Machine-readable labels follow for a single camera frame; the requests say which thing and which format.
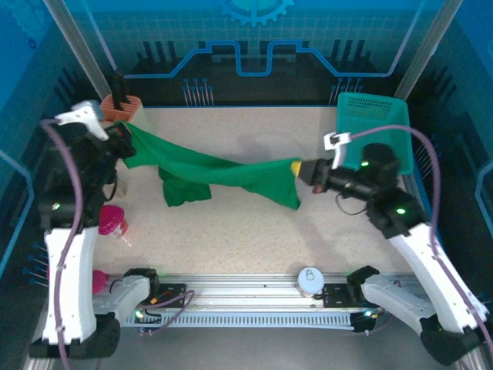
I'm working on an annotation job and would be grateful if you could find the small magenta cup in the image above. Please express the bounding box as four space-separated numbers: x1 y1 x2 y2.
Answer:
91 269 109 294

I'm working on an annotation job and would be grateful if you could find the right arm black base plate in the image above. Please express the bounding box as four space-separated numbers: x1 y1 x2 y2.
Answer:
321 283 394 309

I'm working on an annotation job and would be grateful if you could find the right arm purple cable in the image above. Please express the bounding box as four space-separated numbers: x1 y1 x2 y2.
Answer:
346 125 493 340

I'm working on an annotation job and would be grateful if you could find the green t-shirt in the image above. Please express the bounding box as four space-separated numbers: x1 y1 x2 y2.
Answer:
115 121 304 211

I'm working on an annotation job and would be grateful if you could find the beige knife block orange top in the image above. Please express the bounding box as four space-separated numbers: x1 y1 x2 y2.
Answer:
99 95 152 128

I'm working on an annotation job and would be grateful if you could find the left black electronics box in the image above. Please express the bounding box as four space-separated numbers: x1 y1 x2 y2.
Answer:
132 303 163 337

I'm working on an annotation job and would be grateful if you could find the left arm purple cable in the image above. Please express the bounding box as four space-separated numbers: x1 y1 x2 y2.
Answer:
39 118 196 370

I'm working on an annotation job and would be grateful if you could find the right gripper thin black cable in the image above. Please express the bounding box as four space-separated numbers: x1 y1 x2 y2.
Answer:
334 191 371 217

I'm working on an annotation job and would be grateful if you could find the pink lidded cup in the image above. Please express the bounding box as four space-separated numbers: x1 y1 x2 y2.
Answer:
98 205 130 237

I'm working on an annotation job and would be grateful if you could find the black electronics box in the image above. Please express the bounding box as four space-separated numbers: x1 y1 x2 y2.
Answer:
350 308 387 335
132 303 163 337

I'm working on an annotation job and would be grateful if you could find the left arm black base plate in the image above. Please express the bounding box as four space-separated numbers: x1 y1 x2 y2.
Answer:
116 283 189 309

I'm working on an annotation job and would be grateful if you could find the white slotted cable duct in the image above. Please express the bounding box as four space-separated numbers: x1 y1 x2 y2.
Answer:
119 312 357 331

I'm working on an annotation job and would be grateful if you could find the white pull-tab can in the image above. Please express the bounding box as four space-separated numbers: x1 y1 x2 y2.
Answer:
297 267 325 298

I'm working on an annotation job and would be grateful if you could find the left gripper thin black cable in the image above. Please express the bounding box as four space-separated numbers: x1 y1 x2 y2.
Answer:
102 168 119 202

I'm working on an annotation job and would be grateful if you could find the teal plastic basket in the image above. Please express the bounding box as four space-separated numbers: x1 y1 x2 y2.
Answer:
334 91 413 177

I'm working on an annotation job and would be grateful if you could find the aluminium upright post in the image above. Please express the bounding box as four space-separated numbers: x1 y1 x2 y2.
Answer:
42 0 116 102
392 0 465 102

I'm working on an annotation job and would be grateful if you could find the right black electronics box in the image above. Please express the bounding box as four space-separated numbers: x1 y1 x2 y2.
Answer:
350 308 387 335

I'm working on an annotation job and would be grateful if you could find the black knife handle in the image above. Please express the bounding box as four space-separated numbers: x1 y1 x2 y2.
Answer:
111 70 131 113

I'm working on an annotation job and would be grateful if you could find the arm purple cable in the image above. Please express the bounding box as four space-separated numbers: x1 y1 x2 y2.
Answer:
39 118 196 370
346 125 493 340

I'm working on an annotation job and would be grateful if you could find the aluminium table frame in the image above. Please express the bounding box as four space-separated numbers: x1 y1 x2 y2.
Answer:
22 271 490 370

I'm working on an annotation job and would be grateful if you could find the gripper thin black cable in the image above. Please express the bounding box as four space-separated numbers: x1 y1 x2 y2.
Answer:
334 191 371 217
102 168 119 202

